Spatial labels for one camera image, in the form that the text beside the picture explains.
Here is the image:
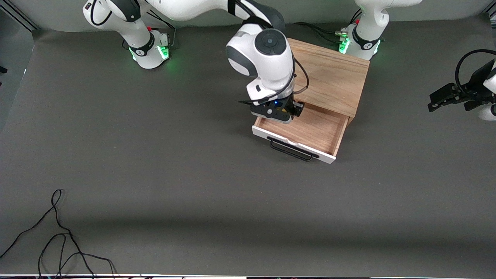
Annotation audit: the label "wooden drawer with white front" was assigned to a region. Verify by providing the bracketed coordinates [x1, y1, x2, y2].
[252, 102, 353, 164]

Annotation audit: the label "black metal drawer handle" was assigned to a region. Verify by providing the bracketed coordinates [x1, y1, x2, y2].
[267, 136, 320, 162]

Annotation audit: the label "light wooden drawer cabinet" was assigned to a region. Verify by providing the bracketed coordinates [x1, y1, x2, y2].
[286, 38, 370, 125]

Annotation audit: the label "black left arm base cables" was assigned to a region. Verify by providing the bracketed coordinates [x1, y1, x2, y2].
[293, 8, 363, 44]

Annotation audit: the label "black arm base cables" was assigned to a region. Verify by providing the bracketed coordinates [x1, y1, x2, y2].
[293, 8, 363, 44]
[146, 10, 177, 49]

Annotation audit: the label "black right arm base cables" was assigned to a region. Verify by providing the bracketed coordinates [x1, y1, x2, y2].
[146, 10, 177, 49]

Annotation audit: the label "long black loose cable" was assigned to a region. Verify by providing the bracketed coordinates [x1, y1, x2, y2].
[0, 189, 117, 279]

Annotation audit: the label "aluminium frame profile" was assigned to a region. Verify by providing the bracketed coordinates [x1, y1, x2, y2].
[0, 0, 40, 31]

